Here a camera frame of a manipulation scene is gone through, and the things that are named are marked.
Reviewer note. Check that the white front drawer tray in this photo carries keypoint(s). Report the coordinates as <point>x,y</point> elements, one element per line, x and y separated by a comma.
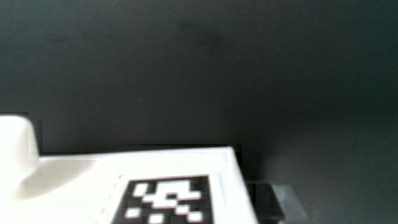
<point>151,187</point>

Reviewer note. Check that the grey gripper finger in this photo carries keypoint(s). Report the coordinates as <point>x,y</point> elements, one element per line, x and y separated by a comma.
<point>277,206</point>

